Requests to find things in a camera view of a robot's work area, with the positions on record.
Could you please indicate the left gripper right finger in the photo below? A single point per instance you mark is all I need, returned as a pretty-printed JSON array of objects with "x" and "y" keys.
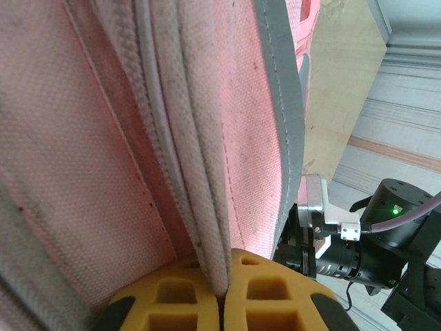
[{"x": 275, "y": 300}]

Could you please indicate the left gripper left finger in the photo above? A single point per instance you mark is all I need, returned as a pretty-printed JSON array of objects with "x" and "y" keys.
[{"x": 165, "y": 303}]

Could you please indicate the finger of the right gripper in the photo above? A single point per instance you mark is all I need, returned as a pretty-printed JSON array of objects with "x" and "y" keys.
[{"x": 284, "y": 255}]

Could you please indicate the pink backpack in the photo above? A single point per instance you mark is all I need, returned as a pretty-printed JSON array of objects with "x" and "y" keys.
[{"x": 69, "y": 138}]

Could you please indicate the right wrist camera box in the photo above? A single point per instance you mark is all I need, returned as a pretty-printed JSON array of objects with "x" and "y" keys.
[{"x": 339, "y": 215}]

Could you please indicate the aluminium table frame rail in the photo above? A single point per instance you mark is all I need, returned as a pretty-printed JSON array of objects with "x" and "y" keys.
[{"x": 413, "y": 34}]

